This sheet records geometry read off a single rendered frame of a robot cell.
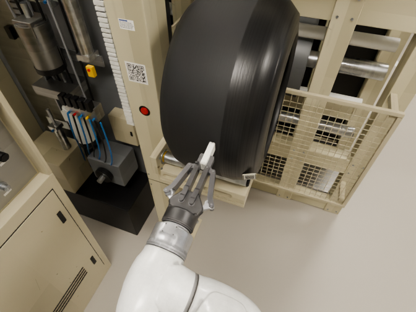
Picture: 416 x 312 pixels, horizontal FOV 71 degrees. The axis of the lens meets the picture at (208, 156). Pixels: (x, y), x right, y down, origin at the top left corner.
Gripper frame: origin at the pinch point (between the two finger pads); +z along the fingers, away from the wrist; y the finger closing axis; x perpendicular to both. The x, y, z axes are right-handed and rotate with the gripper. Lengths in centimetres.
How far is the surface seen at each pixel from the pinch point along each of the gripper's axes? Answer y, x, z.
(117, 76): 43.3, 5.6, 24.4
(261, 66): -7.9, -17.1, 16.8
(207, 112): 2.3, -8.3, 7.1
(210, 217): 16, 126, 29
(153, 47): 27.7, -7.2, 27.7
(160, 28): 27.7, -9.8, 33.7
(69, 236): 60, 61, -23
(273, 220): -24, 128, 42
